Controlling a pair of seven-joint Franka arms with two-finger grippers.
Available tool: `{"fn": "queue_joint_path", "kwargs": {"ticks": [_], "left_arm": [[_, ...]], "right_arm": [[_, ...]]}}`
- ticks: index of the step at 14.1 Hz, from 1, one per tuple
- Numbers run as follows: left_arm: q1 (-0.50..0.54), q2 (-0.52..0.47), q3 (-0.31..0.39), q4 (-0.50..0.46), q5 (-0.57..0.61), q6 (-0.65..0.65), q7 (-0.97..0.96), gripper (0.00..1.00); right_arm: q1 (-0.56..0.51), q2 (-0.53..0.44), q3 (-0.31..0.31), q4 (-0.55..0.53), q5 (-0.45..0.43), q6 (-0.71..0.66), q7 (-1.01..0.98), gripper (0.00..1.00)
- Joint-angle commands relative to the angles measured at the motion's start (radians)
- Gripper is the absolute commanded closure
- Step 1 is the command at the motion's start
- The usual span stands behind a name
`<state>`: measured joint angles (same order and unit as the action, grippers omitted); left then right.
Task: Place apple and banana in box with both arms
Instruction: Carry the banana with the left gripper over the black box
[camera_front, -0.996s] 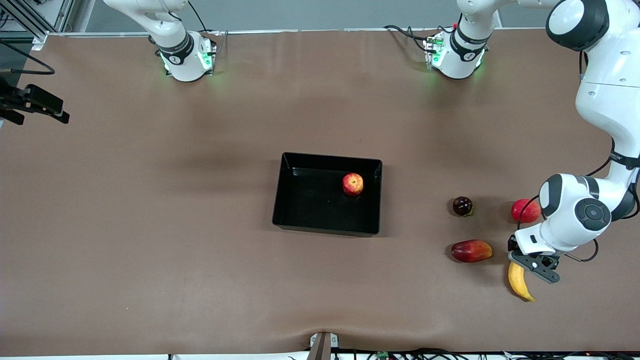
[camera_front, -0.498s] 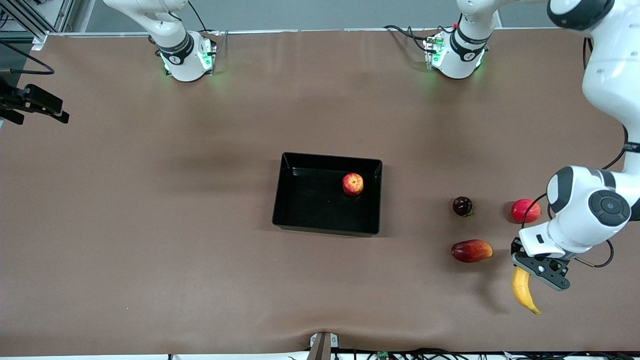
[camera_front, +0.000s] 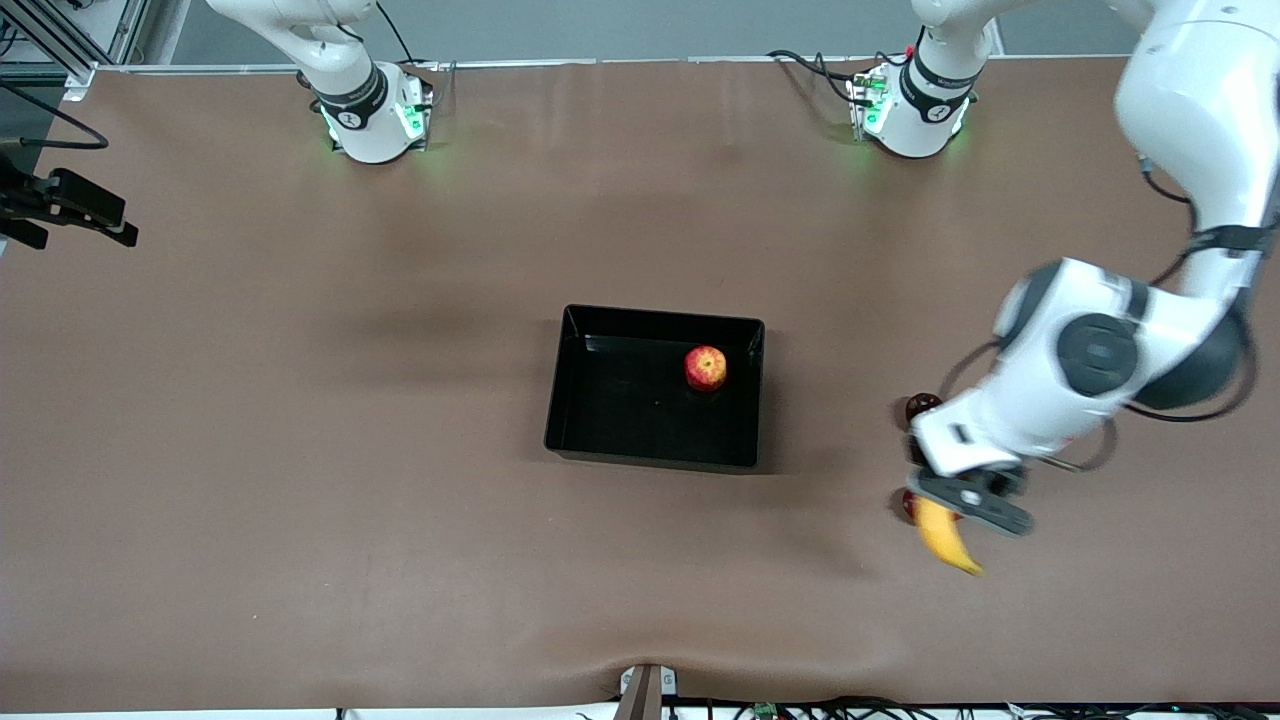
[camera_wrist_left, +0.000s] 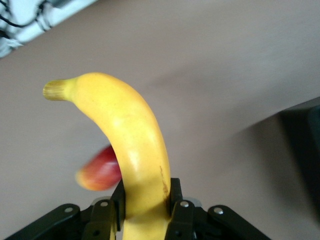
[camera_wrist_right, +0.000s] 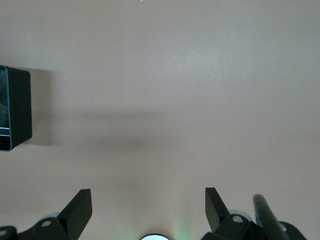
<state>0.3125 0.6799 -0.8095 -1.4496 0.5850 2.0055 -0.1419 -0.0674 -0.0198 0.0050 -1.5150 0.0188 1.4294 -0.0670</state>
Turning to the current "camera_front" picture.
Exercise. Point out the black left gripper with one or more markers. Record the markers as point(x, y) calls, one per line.
point(996, 484)

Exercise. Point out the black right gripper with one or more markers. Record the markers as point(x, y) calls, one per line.
point(22, 195)

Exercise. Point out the yellow banana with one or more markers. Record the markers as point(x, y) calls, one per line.
point(950, 545)

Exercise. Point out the red yellow apple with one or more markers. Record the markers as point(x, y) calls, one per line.
point(706, 368)

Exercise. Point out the black plastic box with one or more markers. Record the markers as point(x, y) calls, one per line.
point(630, 410)

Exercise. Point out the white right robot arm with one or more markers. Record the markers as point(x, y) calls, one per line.
point(370, 130)

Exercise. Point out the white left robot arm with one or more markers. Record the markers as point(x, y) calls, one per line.
point(1100, 350)

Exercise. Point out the red orange mango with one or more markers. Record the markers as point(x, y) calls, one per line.
point(909, 505)

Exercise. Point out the dark purple mangosteen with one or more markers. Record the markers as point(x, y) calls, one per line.
point(920, 408)

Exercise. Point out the grey metal table clamp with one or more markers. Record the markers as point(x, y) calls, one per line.
point(645, 690)

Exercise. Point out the brown table cover mat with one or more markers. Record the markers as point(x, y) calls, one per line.
point(400, 560)

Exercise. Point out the aluminium frame profile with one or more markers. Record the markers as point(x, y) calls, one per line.
point(50, 35)

